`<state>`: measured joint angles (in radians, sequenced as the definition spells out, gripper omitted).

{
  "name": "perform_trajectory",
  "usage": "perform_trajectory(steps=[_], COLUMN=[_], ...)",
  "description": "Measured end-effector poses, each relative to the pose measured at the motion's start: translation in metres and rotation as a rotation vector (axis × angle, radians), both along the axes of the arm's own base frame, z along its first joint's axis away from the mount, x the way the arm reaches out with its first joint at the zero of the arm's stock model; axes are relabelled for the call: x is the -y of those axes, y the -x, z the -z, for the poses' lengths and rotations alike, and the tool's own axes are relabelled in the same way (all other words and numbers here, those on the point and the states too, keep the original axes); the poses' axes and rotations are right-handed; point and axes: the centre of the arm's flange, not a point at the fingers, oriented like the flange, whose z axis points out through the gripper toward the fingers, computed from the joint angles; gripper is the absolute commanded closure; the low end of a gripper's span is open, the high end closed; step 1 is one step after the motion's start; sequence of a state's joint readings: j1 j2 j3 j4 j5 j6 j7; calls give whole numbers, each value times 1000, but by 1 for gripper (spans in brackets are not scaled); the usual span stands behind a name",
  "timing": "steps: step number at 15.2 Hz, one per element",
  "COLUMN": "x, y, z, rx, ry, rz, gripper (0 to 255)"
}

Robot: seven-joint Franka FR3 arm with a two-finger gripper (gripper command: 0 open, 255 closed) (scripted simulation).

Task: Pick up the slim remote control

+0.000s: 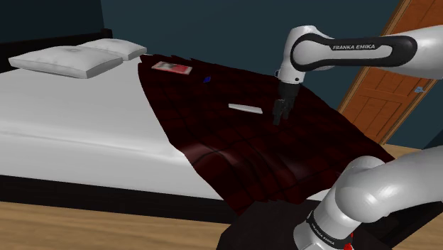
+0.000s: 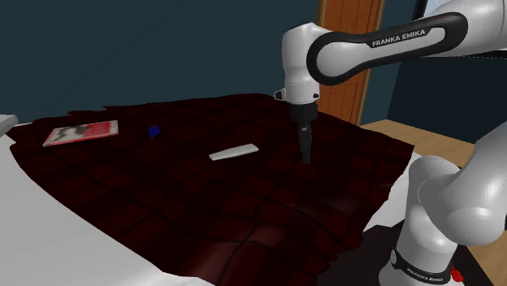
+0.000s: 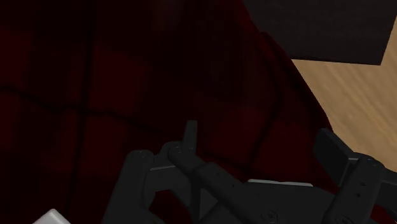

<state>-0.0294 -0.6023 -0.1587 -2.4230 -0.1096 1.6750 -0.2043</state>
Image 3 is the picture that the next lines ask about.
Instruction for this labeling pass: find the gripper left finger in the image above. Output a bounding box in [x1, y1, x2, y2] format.
[101, 120, 249, 224]

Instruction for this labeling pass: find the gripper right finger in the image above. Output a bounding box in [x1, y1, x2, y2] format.
[312, 128, 397, 224]

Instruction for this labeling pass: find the dark red sofa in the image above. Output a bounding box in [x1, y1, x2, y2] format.
[0, 0, 397, 224]

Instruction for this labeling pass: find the white box-shaped object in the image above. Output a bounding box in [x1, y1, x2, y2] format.
[32, 208, 73, 224]

